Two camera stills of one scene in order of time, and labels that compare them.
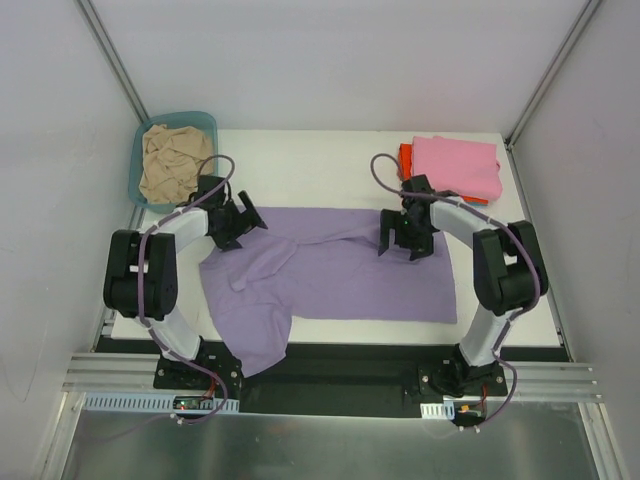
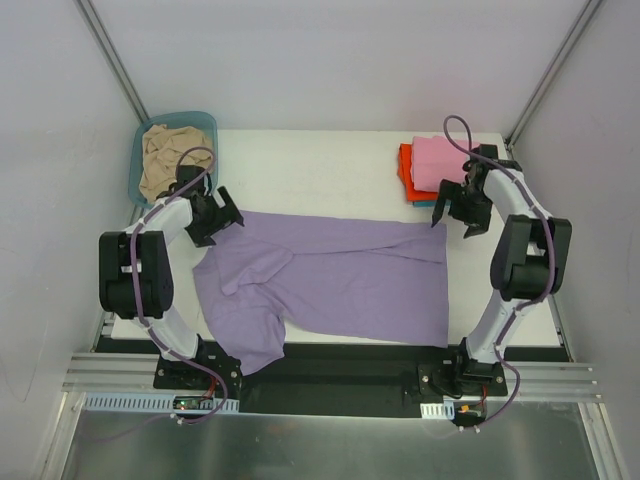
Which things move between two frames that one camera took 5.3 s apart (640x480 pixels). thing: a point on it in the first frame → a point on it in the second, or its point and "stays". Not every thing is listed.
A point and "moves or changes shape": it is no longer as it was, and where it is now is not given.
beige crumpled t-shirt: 174,157 stays
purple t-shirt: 320,263 moves or changes shape
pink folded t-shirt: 465,167 stays
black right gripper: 405,240 → 461,209
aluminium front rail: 88,372 stays
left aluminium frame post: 97,24 stays
